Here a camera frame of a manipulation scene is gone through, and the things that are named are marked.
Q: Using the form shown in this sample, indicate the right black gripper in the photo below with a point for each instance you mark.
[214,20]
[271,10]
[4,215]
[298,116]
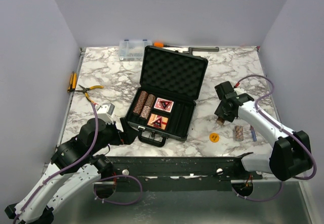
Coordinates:
[220,112]

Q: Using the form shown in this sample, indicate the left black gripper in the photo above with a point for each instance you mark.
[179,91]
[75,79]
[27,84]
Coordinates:
[127,136]

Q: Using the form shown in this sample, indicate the all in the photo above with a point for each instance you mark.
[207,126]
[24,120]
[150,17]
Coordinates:
[165,104]
[158,122]

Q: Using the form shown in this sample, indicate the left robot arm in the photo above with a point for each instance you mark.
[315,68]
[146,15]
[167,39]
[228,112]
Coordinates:
[74,165]

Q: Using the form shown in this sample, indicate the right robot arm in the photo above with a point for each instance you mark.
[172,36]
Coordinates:
[290,155]

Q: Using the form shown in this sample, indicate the front poker chip stack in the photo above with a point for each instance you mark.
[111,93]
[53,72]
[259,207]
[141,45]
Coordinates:
[145,112]

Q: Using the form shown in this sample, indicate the orange playing card deck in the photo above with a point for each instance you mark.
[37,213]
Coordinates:
[153,117]

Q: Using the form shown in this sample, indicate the yellow big blind button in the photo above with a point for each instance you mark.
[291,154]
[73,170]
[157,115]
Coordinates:
[214,137]

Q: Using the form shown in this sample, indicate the blue marker pen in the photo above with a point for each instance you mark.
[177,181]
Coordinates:
[253,134]

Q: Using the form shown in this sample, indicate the tall poker chip stack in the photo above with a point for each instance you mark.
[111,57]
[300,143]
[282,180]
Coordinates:
[140,103]

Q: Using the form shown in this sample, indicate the middle poker chip stack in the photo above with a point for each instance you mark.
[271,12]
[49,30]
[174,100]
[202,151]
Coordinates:
[150,100]

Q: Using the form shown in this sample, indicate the red playing card deck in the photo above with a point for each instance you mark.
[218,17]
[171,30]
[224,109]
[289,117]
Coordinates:
[158,106]

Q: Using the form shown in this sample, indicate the black foam-lined carrying case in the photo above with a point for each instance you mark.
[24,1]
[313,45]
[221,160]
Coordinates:
[173,76]

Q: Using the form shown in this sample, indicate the yellow black utility knife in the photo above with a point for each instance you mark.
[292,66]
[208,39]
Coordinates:
[72,82]

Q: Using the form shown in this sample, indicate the clear plastic organizer box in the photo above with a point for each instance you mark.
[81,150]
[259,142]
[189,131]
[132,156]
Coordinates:
[132,50]

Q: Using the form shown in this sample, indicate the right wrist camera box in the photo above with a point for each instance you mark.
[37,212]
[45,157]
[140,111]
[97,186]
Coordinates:
[225,90]

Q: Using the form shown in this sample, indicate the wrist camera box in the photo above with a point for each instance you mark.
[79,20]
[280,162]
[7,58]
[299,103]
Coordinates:
[225,90]
[105,112]

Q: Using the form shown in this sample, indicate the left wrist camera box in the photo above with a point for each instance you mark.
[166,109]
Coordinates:
[105,112]

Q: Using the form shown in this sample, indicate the yellow handled pliers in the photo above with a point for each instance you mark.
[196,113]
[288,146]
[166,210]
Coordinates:
[85,91]

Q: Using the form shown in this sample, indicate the black metal base rail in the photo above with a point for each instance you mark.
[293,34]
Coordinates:
[164,174]

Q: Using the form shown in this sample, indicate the grey metal t-handle bar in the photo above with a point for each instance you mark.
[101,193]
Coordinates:
[191,50]

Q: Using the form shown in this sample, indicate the orange handled screwdriver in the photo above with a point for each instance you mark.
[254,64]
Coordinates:
[163,45]

